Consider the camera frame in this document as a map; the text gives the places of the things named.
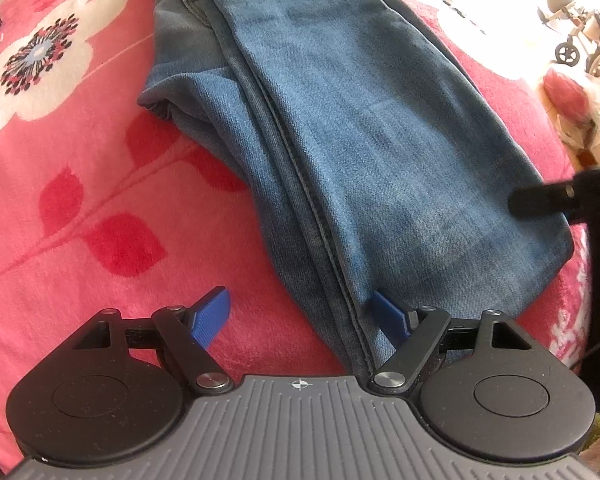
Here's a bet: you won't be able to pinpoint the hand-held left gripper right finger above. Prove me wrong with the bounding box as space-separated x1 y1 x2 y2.
367 290 533 395

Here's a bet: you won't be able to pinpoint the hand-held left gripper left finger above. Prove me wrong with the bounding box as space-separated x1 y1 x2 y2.
72 287 233 395

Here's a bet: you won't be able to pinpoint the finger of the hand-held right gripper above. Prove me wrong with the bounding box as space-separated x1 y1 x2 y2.
507 180 581 219

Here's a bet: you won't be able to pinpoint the blue jeans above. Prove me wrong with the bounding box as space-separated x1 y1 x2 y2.
137 0 576 378

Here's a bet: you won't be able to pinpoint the white plastic bag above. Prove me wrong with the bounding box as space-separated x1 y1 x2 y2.
582 72 600 126

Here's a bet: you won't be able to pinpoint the red bag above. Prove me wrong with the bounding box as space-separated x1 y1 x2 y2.
544 70 588 123

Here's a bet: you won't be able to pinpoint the wheeled walker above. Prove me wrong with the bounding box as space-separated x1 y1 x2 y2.
540 0 588 68

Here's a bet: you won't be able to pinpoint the pink floral blanket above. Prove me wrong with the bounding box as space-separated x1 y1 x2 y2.
0 0 593 471

